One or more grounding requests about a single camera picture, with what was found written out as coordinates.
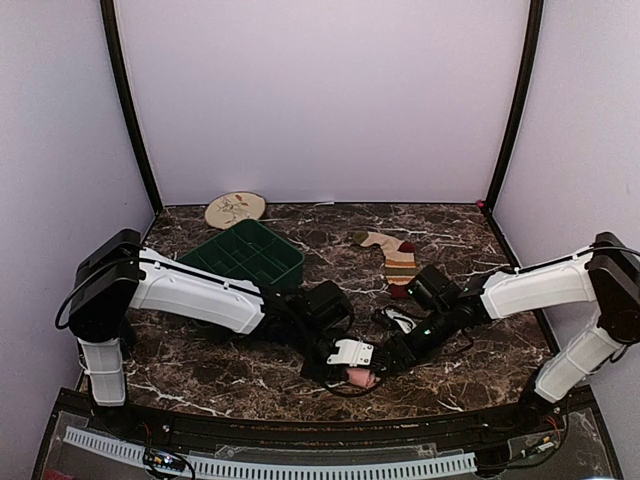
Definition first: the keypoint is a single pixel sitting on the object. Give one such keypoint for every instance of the striped beige brown sock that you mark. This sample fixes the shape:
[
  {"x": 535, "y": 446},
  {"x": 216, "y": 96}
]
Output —
[{"x": 400, "y": 266}]

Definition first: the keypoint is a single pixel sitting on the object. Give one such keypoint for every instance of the black frame post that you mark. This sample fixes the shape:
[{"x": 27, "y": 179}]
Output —
[
  {"x": 126, "y": 100},
  {"x": 525, "y": 70}
]

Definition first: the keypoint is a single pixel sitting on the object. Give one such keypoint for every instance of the black front table rail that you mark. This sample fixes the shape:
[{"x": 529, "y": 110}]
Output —
[{"x": 485, "y": 429}]

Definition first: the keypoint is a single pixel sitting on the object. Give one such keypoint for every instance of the small green circuit board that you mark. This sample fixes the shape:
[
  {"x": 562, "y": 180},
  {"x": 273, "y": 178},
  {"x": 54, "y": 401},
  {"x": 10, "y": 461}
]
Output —
[{"x": 163, "y": 461}]

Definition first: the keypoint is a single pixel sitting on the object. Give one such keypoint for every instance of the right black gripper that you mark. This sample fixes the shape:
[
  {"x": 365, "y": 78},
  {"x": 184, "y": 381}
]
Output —
[{"x": 397, "y": 348}]

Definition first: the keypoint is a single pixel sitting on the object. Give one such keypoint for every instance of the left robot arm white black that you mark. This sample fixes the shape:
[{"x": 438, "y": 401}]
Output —
[{"x": 122, "y": 274}]

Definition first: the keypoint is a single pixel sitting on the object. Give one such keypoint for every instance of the pink sock with green patches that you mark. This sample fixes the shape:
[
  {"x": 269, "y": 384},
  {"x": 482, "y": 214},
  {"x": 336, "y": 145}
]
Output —
[{"x": 362, "y": 378}]

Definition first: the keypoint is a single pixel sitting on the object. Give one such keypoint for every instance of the black right frame post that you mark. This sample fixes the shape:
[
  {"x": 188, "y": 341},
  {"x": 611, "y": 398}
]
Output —
[{"x": 525, "y": 70}]

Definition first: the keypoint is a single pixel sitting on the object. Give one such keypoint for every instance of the green plastic divider tray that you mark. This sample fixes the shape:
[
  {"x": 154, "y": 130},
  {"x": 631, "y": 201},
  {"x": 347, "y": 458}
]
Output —
[{"x": 249, "y": 251}]

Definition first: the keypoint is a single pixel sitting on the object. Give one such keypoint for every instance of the black left frame post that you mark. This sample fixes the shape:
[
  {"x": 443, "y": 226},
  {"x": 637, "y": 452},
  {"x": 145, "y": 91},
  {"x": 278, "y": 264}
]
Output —
[{"x": 126, "y": 100}]

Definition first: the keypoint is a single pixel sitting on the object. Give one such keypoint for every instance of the round embroidered plate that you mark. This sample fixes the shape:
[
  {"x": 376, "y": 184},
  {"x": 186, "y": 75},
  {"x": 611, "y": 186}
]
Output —
[{"x": 231, "y": 208}]

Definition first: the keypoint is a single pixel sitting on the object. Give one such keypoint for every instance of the dark blue cup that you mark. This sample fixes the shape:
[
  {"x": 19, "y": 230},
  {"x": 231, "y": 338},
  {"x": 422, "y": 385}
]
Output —
[{"x": 128, "y": 338}]

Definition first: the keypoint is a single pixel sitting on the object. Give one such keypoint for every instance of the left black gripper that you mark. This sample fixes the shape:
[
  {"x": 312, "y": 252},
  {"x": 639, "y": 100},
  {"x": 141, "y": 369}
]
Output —
[{"x": 321, "y": 374}]

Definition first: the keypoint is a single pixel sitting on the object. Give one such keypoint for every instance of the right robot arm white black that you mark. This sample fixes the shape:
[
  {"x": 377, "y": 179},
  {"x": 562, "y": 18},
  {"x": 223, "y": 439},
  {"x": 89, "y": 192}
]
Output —
[{"x": 605, "y": 274}]

